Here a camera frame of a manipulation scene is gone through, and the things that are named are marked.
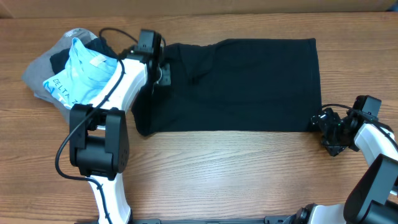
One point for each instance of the black t-shirt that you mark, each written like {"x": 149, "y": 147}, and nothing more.
{"x": 234, "y": 85}

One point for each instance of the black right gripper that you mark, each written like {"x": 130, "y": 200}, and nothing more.
{"x": 322, "y": 120}

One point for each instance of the black garment in pile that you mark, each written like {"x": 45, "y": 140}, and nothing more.
{"x": 99, "y": 45}

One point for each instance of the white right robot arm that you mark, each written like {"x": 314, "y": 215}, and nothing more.
{"x": 369, "y": 201}

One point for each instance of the light blue printed t-shirt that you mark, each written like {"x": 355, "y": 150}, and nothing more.
{"x": 85, "y": 74}

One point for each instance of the grey folded garment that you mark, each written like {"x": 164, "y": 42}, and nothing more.
{"x": 40, "y": 69}

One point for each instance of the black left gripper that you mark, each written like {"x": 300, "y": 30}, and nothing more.
{"x": 166, "y": 76}

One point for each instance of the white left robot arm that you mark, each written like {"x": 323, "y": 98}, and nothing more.
{"x": 99, "y": 142}

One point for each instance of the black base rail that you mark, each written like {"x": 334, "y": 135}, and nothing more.
{"x": 266, "y": 220}

